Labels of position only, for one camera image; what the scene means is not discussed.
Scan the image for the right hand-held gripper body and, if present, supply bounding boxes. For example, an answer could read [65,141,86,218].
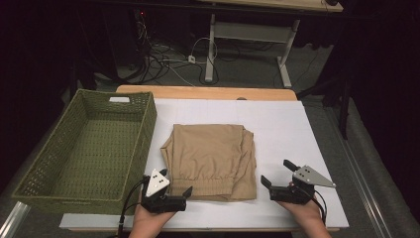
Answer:
[269,165,337,205]

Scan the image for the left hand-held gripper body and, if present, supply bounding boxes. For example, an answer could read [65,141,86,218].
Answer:
[141,169,188,213]

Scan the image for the tan pants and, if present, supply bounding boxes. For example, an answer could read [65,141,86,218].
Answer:
[159,123,259,202]

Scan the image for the green woven basket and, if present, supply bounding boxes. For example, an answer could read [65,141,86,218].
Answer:
[11,88,158,216]

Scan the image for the person's right hand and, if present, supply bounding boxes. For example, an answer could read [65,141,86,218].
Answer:
[276,182,326,230]

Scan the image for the person's left hand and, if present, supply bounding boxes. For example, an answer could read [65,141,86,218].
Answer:
[131,195,176,233]

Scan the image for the white table mat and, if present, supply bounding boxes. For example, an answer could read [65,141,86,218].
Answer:
[58,97,350,230]

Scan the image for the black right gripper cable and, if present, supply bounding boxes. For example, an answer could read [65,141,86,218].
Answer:
[313,188,329,226]

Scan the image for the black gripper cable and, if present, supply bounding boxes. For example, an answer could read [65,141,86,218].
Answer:
[117,176,151,238]
[313,188,329,226]

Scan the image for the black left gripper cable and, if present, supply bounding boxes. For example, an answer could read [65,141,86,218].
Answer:
[117,176,151,238]

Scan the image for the grey floor rail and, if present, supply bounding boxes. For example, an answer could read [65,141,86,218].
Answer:
[325,98,394,238]

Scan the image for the black floor cable bundle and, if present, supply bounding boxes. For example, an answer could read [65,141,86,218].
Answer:
[113,9,220,86]

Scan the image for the white floor cable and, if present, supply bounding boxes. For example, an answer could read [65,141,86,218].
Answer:
[164,36,219,87]

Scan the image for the white desk frame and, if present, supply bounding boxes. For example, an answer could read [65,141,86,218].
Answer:
[204,13,302,89]

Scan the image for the silver metal rail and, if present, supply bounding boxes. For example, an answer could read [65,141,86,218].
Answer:
[0,200,32,238]

